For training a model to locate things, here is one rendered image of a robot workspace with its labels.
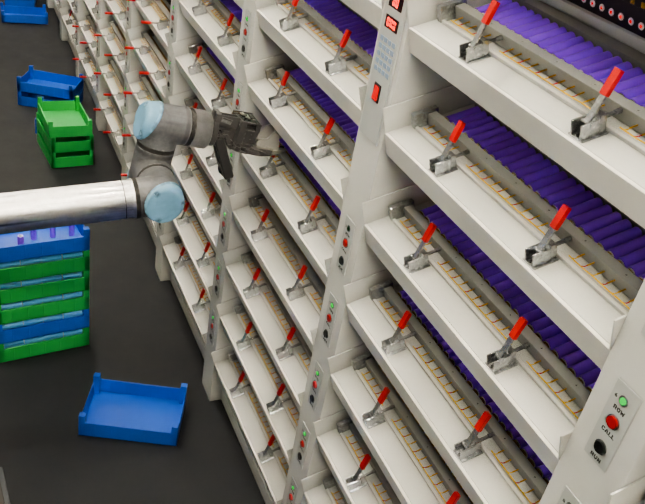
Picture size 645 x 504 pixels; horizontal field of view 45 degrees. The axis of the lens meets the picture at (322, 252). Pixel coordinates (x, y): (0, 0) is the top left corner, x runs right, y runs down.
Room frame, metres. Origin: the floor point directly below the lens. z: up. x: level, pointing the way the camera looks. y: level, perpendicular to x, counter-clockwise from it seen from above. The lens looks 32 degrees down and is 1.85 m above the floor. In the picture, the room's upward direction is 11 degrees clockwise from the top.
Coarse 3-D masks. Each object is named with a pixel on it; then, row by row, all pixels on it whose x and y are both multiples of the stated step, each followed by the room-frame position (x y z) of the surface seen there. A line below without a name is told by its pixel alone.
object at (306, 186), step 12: (276, 156) 1.84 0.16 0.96; (288, 156) 1.82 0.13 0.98; (288, 168) 1.78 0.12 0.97; (288, 180) 1.74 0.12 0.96; (300, 180) 1.71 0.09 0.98; (312, 192) 1.66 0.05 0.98; (324, 204) 1.60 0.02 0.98; (336, 216) 1.56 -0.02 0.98; (324, 228) 1.54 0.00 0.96; (336, 228) 1.51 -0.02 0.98
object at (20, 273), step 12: (84, 252) 2.06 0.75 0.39; (36, 264) 1.97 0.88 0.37; (48, 264) 1.99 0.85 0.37; (60, 264) 2.01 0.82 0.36; (72, 264) 2.04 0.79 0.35; (84, 264) 2.06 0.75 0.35; (0, 276) 1.91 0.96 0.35; (12, 276) 1.93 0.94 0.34; (24, 276) 1.95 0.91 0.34; (36, 276) 1.97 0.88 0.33; (48, 276) 1.99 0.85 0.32
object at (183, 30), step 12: (180, 12) 2.52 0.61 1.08; (180, 24) 2.52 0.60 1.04; (180, 36) 2.53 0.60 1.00; (192, 36) 2.55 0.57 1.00; (168, 48) 2.60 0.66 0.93; (168, 60) 2.59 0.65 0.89; (180, 72) 2.53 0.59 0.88; (180, 84) 2.53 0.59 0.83; (168, 96) 2.56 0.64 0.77; (168, 228) 2.53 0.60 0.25; (156, 252) 2.59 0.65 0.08; (156, 264) 2.58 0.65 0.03; (168, 264) 2.53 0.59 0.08; (168, 276) 2.54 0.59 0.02
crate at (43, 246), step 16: (80, 224) 2.14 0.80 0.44; (0, 240) 2.02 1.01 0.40; (16, 240) 2.04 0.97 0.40; (32, 240) 2.05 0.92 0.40; (48, 240) 2.07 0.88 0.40; (64, 240) 2.02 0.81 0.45; (80, 240) 2.05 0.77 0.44; (0, 256) 1.91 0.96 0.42; (16, 256) 1.94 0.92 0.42; (32, 256) 1.96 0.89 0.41
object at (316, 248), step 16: (256, 160) 1.85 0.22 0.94; (272, 160) 1.85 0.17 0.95; (256, 176) 1.79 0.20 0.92; (272, 176) 1.77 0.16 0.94; (288, 176) 1.77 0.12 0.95; (272, 192) 1.70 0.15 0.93; (288, 192) 1.70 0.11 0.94; (304, 192) 1.69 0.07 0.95; (288, 208) 1.63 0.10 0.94; (288, 224) 1.59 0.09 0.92; (320, 224) 1.56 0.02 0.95; (304, 240) 1.51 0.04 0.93; (320, 240) 1.50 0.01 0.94; (320, 256) 1.45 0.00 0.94; (320, 272) 1.42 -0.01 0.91
